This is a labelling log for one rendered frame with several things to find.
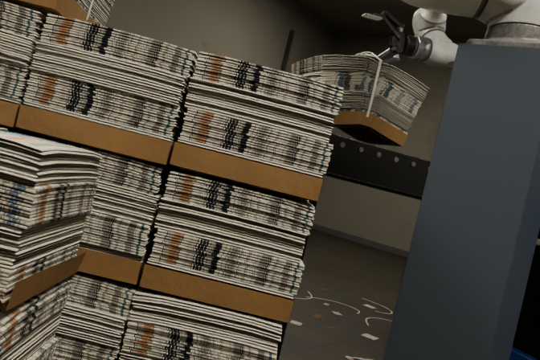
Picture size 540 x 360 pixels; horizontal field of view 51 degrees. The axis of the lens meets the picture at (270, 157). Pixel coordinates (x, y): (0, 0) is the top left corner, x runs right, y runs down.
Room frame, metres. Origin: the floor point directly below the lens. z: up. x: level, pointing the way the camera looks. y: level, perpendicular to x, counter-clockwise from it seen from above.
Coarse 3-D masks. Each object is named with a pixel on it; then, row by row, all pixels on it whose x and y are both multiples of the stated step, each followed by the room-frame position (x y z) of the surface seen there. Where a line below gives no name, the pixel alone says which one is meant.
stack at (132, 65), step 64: (0, 64) 1.03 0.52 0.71; (64, 64) 1.03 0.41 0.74; (128, 64) 1.03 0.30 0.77; (192, 64) 1.06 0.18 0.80; (256, 64) 1.05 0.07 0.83; (128, 128) 1.04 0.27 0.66; (192, 128) 1.04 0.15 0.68; (256, 128) 1.04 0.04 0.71; (320, 128) 1.05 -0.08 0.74; (128, 192) 1.05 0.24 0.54; (192, 192) 1.04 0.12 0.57; (256, 192) 1.05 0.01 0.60; (128, 256) 1.04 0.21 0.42; (192, 256) 1.04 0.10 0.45; (256, 256) 1.05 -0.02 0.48; (64, 320) 1.03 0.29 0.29; (128, 320) 1.04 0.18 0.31; (192, 320) 1.04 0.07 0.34; (256, 320) 1.04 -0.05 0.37
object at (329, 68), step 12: (312, 60) 1.87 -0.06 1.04; (324, 60) 1.80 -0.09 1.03; (336, 60) 1.81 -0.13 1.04; (348, 60) 1.82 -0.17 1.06; (360, 60) 1.84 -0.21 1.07; (300, 72) 1.98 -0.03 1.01; (312, 72) 1.87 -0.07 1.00; (324, 72) 1.80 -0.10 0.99; (336, 72) 1.81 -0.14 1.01; (348, 72) 1.84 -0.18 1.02; (360, 72) 1.84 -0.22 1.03; (336, 84) 1.81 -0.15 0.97; (348, 84) 1.83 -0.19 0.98; (360, 84) 1.84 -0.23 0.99; (348, 96) 1.83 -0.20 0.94; (360, 96) 1.84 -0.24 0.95; (348, 108) 1.83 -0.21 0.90; (360, 108) 1.85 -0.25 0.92
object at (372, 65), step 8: (368, 64) 1.85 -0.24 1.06; (376, 64) 1.86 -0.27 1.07; (384, 64) 1.86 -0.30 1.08; (368, 72) 1.85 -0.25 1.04; (376, 72) 1.86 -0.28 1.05; (384, 72) 1.86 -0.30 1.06; (368, 80) 1.85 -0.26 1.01; (384, 80) 1.87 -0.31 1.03; (368, 88) 1.85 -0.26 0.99; (376, 88) 1.86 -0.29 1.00; (368, 96) 1.85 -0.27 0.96; (376, 96) 1.86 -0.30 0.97; (368, 104) 1.85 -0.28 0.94; (376, 104) 1.86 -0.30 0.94; (360, 128) 1.92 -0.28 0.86
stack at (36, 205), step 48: (0, 144) 0.74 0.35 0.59; (48, 144) 0.82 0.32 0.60; (0, 192) 0.74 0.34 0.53; (48, 192) 0.79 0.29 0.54; (0, 240) 0.74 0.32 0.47; (48, 240) 0.86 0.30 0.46; (0, 288) 0.74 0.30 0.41; (48, 288) 0.92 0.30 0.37; (0, 336) 0.75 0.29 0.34; (48, 336) 0.98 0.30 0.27
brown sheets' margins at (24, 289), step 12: (84, 252) 1.02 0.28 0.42; (60, 264) 0.89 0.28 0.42; (72, 264) 0.97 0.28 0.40; (36, 276) 0.81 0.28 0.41; (48, 276) 0.86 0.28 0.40; (60, 276) 0.93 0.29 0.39; (24, 288) 0.78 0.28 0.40; (36, 288) 0.83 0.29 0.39; (12, 300) 0.75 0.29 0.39; (24, 300) 0.79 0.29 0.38
